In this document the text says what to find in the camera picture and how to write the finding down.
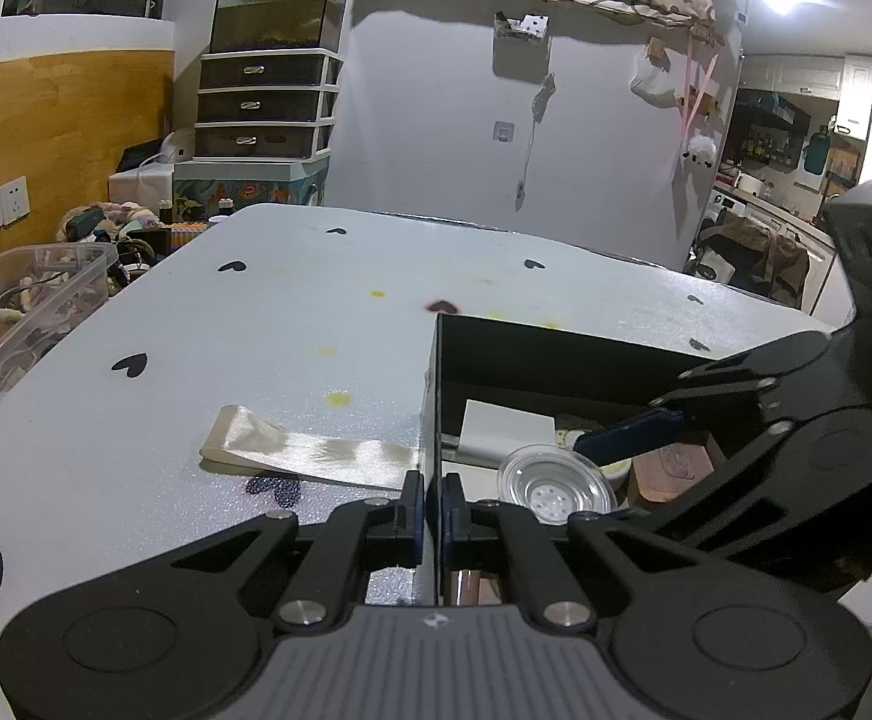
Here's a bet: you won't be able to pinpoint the small clear plastic cup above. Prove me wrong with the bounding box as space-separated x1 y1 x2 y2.
496 443 618 525

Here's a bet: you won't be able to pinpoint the clear wall holder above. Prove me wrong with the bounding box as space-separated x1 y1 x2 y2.
493 10 552 43

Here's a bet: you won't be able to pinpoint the white drawer unit dark drawers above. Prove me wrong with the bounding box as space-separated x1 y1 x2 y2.
193 50 346 163

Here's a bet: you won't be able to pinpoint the clear plastic storage bin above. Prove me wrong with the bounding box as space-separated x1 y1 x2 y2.
0 241 120 445

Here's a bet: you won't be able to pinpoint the white hanging plastic bag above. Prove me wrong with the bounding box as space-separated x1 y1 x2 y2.
628 37 678 107

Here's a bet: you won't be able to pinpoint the chair with brown cloth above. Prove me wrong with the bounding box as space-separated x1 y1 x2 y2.
694 220 813 310

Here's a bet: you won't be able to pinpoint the white storage box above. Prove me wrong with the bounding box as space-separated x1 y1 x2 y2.
109 165 175 206

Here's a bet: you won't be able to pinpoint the pile of soft toys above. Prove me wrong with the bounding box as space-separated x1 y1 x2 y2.
59 198 206 287

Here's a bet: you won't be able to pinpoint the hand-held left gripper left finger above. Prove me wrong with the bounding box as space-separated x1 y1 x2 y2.
104 470 427 633

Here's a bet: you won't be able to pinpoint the black box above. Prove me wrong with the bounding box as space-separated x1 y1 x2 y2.
419 312 838 608

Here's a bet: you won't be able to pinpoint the tall white cabinet door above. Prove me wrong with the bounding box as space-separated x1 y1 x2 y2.
835 53 872 142

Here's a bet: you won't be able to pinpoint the hanging grey cable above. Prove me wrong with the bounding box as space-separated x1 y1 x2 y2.
514 73 558 213

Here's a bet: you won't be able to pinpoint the white washing machine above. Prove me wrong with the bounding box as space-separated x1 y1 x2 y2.
709 187 745 227

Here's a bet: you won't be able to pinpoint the pink hanging ribbons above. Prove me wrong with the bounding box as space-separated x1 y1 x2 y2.
679 40 723 137

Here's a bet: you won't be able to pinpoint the kitchen shelf with bottles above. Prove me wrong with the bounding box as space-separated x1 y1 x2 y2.
739 130 801 167

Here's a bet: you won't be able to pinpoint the clear plastic wrapper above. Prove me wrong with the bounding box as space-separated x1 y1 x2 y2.
197 404 426 494

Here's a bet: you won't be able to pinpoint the white kitchen wall cabinets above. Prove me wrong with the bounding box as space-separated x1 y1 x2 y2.
742 54 846 100

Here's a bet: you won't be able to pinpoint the brown square block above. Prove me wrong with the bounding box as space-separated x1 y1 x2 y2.
629 437 730 505

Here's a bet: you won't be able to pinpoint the small white block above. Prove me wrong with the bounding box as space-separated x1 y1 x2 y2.
456 398 558 467

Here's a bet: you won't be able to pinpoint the blue hanging bag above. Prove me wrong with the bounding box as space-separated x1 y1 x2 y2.
802 125 831 174

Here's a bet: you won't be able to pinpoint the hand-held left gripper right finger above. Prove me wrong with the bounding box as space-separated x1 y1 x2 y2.
439 472 776 632

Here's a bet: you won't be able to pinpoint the white plush sheep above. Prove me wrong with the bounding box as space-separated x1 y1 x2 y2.
679 133 717 167

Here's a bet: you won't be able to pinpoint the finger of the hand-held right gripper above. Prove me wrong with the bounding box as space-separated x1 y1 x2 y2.
651 331 835 413
574 406 841 575

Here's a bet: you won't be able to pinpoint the white round appliance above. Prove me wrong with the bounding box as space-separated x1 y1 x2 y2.
158 129 197 164

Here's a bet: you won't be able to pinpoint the glass fish tank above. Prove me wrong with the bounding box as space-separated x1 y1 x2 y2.
208 0 351 56

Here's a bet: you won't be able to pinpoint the black tablet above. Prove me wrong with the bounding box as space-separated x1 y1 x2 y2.
118 140 164 173

